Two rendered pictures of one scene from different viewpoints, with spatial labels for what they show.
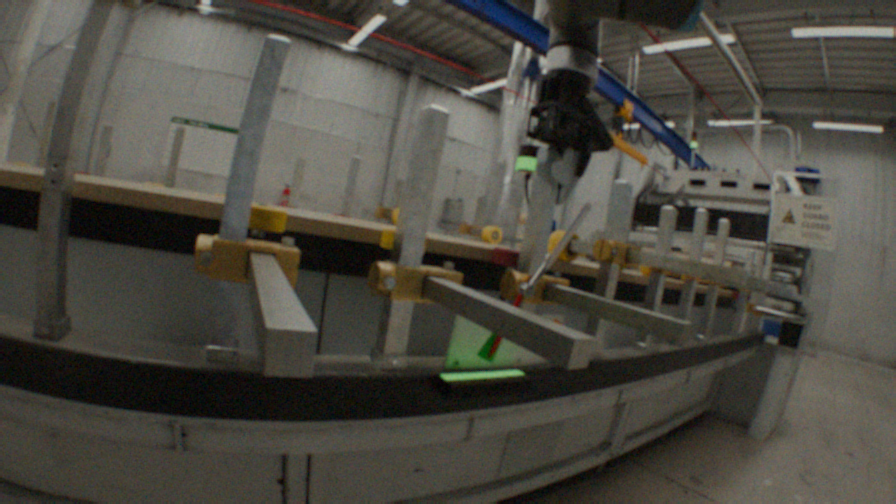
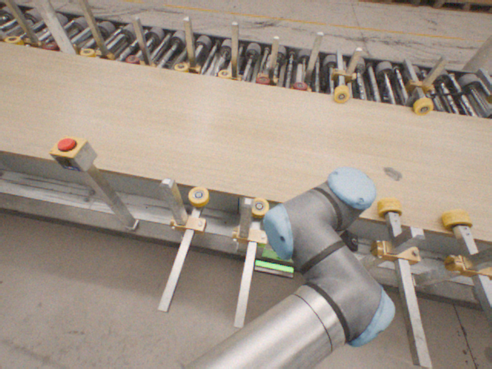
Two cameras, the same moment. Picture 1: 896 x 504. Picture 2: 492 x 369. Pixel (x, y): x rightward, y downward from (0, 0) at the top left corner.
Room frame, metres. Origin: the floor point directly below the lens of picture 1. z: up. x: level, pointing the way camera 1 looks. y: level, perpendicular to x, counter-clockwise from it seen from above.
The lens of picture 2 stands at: (0.28, -0.15, 1.71)
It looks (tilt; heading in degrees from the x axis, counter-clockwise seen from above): 55 degrees down; 37
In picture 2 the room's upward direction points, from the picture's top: 6 degrees clockwise
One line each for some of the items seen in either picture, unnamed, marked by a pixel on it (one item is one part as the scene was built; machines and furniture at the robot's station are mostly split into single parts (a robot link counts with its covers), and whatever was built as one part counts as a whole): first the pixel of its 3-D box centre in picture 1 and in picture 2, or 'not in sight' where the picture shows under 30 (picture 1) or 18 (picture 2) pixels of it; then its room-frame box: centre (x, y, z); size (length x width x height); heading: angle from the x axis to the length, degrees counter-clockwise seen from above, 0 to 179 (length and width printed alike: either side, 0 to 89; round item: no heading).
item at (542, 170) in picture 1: (548, 174); not in sight; (0.62, -0.14, 1.04); 0.06 x 0.03 x 0.09; 121
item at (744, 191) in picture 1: (717, 281); not in sight; (2.55, -2.12, 0.95); 1.65 x 0.70 x 1.90; 31
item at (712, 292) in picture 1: (714, 281); not in sight; (1.22, -1.01, 0.93); 0.03 x 0.03 x 0.48; 31
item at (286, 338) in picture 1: (263, 278); (184, 247); (0.38, 0.19, 0.83); 0.43 x 0.03 x 0.04; 31
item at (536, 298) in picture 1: (533, 287); not in sight; (0.72, -0.17, 0.85); 0.13 x 0.06 x 0.05; 121
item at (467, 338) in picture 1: (511, 340); (294, 259); (0.67, -0.14, 0.75); 0.26 x 0.01 x 0.10; 121
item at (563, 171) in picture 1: (562, 174); not in sight; (0.59, -0.15, 1.04); 0.06 x 0.03 x 0.09; 121
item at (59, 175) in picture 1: (60, 160); (111, 200); (0.30, 0.50, 0.93); 0.05 x 0.05 x 0.45; 31
